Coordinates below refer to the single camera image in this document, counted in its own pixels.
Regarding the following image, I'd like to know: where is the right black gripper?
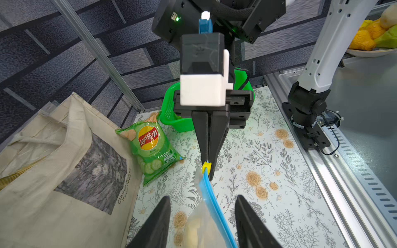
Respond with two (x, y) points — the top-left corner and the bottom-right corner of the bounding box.
(176, 90), (254, 181)

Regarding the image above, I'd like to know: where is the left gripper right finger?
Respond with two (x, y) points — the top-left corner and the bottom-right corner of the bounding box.
(235, 195), (275, 248)

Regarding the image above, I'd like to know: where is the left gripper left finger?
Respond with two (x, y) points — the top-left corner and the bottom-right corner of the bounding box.
(126, 196), (171, 248)

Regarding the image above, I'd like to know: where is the clear bag of buns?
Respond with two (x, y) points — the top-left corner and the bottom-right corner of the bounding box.
(181, 162), (237, 248)

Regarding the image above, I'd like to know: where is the yellow pear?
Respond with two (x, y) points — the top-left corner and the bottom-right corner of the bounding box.
(348, 19), (388, 51)

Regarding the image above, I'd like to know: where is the green fruit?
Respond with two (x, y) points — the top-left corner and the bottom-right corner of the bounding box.
(374, 25), (397, 49)

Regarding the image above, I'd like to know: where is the beige round fruit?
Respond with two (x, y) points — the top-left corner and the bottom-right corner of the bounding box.
(380, 4), (397, 29)

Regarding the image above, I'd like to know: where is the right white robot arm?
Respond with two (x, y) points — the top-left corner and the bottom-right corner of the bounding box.
(152, 1), (375, 178)

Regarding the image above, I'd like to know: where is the green chips bag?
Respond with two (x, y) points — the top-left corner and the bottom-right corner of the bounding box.
(115, 112), (184, 186)

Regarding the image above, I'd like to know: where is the beige canvas tote bag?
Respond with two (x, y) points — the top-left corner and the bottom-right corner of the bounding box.
(1, 93), (142, 248)

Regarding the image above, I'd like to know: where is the green plastic basket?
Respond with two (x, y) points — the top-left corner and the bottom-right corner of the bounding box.
(160, 68), (253, 132)

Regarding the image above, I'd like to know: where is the yellow snack packet in tote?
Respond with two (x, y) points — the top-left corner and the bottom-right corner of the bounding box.
(0, 157), (45, 190)

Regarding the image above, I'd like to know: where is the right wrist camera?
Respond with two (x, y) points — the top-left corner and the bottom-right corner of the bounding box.
(180, 11), (233, 107)

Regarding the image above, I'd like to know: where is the right aluminium frame post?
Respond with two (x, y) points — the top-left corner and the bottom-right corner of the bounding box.
(52, 0), (145, 111)

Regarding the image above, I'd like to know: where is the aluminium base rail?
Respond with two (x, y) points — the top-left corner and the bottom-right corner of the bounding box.
(263, 71), (397, 248)

